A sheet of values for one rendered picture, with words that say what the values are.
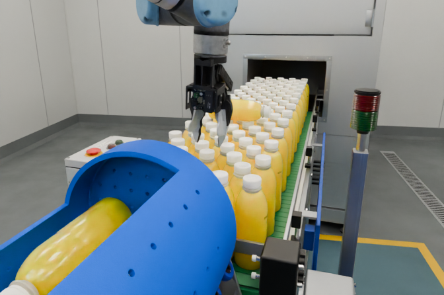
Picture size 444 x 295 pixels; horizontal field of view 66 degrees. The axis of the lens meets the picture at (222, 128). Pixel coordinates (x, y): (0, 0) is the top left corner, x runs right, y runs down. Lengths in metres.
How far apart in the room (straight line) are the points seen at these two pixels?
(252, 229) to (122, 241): 0.43
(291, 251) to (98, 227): 0.36
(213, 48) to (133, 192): 0.33
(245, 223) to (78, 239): 0.36
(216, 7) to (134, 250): 0.35
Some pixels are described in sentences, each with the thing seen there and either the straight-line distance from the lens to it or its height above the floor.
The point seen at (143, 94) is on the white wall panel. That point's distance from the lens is 5.13.
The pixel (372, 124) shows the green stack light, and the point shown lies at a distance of 0.92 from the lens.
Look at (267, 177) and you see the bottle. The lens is 0.84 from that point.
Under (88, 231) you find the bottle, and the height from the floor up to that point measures 1.14.
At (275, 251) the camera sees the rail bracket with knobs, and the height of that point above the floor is 1.00.
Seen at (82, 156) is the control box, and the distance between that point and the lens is 0.93.
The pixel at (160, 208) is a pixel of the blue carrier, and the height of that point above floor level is 1.20.
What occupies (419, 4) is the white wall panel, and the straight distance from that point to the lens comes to 4.99.
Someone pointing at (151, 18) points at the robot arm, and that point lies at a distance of 0.66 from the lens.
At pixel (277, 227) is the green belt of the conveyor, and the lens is 0.96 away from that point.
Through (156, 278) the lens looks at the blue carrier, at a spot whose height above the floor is 1.17.
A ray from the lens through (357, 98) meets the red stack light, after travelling 0.91.
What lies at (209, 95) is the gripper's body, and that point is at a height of 1.27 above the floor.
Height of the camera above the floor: 1.41
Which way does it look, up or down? 16 degrees down
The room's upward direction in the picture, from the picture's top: straight up
